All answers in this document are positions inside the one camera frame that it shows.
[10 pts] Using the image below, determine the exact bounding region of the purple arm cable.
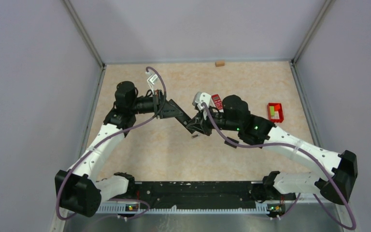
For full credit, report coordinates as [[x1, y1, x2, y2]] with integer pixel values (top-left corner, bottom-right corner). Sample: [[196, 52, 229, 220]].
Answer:
[[56, 66, 168, 221], [201, 102, 357, 231]]

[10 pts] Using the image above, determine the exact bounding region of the small wooden block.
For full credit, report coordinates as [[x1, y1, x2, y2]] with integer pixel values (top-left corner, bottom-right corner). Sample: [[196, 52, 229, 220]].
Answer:
[[215, 60, 225, 67]]

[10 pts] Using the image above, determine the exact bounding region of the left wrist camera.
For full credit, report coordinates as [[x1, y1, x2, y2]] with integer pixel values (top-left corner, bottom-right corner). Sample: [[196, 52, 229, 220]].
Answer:
[[145, 72, 159, 93]]

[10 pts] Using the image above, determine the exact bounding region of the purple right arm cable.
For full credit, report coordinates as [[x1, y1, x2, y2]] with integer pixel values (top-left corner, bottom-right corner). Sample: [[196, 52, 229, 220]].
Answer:
[[201, 102, 357, 231]]

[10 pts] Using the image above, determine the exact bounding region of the red plastic bin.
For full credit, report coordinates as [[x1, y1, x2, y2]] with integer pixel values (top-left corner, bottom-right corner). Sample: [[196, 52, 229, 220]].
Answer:
[[267, 102, 284, 123]]

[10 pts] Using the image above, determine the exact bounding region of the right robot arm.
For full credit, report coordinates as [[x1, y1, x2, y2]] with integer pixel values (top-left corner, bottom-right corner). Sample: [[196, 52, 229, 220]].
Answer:
[[187, 92, 358, 205]]

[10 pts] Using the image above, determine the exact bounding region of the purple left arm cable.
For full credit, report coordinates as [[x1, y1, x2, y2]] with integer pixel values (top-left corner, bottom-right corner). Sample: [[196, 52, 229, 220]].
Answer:
[[56, 66, 168, 221]]

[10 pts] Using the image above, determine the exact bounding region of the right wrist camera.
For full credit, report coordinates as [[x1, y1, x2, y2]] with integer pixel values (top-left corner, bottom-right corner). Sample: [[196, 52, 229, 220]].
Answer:
[[192, 92, 212, 111]]

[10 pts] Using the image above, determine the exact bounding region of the black remote control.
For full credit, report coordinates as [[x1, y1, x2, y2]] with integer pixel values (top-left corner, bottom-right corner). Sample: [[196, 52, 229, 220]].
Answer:
[[174, 108, 195, 134]]

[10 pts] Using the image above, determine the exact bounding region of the white remote control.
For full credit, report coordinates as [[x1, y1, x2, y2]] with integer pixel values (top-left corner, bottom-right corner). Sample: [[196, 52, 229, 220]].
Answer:
[[212, 94, 224, 112]]

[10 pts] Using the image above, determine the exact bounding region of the black remote battery cover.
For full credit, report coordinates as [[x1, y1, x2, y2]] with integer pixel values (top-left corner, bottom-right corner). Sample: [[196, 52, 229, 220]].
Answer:
[[224, 137, 239, 148]]

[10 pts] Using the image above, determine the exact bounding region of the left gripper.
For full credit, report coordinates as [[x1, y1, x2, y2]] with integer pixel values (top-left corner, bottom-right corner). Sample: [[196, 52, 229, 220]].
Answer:
[[129, 89, 183, 118]]

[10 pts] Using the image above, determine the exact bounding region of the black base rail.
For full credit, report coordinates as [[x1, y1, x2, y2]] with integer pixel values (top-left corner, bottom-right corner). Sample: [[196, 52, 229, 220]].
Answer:
[[105, 181, 297, 211]]

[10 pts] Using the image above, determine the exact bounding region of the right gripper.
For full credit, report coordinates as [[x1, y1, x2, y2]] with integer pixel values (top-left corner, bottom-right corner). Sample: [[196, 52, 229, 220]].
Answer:
[[186, 105, 240, 137]]

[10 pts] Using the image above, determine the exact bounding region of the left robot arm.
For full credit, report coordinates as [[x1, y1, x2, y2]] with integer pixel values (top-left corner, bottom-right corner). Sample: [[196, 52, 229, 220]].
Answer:
[[55, 81, 189, 220]]

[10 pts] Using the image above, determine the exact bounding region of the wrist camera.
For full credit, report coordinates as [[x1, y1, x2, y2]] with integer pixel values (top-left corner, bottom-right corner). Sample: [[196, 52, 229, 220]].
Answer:
[[145, 72, 159, 93], [192, 92, 212, 111]]

